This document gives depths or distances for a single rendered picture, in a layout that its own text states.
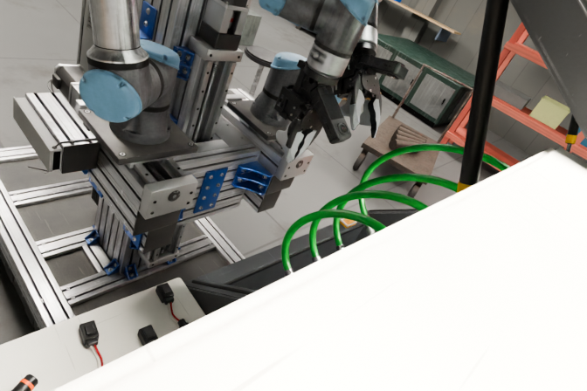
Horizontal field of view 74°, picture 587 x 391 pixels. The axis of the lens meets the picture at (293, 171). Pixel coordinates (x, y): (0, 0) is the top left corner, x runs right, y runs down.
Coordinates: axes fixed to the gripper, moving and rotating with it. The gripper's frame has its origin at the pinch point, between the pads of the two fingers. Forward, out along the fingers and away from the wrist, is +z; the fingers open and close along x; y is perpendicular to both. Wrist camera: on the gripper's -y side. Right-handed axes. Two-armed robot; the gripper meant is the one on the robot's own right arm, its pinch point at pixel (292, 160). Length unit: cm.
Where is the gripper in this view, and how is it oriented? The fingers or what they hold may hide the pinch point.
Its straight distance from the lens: 83.7
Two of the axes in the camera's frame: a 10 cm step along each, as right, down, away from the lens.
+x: -6.8, 1.4, -7.2
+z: -3.6, 7.8, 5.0
